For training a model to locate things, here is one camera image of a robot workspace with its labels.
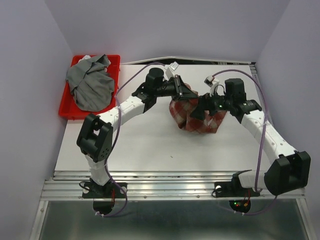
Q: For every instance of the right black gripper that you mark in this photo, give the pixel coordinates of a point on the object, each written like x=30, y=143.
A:
x=205, y=102

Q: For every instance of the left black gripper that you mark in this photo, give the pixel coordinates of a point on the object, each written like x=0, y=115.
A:
x=181, y=90

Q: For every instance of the red plaid skirt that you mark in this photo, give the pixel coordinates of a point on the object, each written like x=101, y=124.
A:
x=181, y=113

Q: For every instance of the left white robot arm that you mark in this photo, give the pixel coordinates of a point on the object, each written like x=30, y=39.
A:
x=99, y=133

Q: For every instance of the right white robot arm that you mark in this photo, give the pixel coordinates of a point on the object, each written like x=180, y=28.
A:
x=289, y=168

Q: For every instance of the grey skirt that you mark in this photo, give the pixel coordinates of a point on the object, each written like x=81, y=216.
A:
x=89, y=83

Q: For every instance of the red plastic bin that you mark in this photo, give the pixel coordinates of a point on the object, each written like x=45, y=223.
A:
x=68, y=108

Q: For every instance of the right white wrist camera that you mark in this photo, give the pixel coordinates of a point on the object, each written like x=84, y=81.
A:
x=213, y=83

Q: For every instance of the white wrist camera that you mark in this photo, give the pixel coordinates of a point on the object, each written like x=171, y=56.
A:
x=213, y=83
x=171, y=68

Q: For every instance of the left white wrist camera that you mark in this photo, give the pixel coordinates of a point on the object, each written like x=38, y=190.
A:
x=171, y=68

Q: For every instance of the aluminium right side rail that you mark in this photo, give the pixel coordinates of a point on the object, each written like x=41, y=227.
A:
x=253, y=71

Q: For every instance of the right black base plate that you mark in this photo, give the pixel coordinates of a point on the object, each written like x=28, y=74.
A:
x=224, y=189

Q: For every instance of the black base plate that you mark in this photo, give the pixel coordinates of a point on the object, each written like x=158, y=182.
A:
x=224, y=189
x=120, y=190

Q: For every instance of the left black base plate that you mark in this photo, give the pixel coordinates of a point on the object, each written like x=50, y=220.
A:
x=120, y=190

